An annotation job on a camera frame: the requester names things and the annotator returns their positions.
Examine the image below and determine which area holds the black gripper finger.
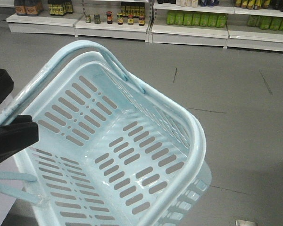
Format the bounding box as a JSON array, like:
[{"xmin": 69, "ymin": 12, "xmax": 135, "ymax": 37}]
[{"xmin": 0, "ymin": 115, "xmax": 39, "ymax": 164}]

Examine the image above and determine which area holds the light blue plastic basket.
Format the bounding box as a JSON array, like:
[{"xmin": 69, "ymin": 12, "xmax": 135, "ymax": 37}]
[{"xmin": 0, "ymin": 40, "xmax": 212, "ymax": 226}]

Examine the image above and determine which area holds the metal floor outlet plate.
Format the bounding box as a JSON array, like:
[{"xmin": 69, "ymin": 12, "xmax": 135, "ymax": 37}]
[{"xmin": 235, "ymin": 219, "xmax": 258, "ymax": 226}]

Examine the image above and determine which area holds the white store shelving unit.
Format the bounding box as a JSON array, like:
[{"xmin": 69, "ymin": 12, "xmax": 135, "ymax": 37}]
[{"xmin": 7, "ymin": 0, "xmax": 283, "ymax": 52}]

